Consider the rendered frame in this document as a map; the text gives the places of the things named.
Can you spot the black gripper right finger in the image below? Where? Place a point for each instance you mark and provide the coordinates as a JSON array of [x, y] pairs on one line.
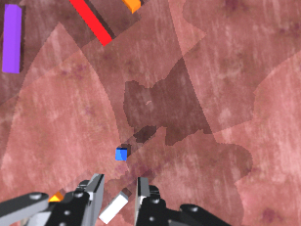
[[151, 210]]

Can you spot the purple rod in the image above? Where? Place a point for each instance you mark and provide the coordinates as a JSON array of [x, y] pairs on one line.
[[12, 38]]

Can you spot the orange rod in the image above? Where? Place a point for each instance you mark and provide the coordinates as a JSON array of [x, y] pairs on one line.
[[132, 5], [56, 197]]

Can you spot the red rod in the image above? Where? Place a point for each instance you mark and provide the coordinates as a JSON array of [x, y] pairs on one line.
[[91, 20]]

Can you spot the blue block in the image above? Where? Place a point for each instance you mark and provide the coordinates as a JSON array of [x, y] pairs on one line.
[[121, 154]]

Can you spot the white rectangular block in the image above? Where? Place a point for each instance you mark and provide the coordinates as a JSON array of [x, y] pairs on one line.
[[113, 207]]

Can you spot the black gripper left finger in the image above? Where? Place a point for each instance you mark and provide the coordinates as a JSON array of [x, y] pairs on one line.
[[80, 207]]

